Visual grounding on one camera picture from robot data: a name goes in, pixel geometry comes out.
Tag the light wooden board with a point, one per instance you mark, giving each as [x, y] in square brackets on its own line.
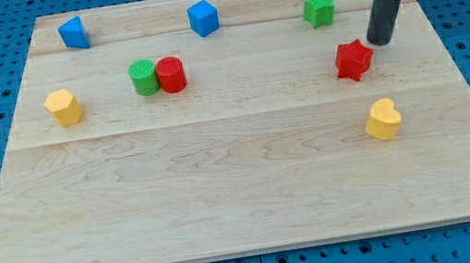
[265, 149]

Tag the red cylinder block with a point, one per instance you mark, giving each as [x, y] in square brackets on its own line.
[170, 74]

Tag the green cylinder block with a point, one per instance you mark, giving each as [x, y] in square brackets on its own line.
[143, 76]

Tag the blue cube block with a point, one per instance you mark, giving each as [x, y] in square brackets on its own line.
[203, 18]

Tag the red star block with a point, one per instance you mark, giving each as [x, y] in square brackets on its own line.
[353, 60]

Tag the green star block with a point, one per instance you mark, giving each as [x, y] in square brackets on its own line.
[318, 12]

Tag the yellow heart block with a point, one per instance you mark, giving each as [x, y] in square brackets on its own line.
[383, 120]

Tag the yellow hexagon block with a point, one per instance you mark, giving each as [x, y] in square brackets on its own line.
[63, 105]

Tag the blue triangle block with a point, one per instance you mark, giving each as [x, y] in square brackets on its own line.
[73, 34]

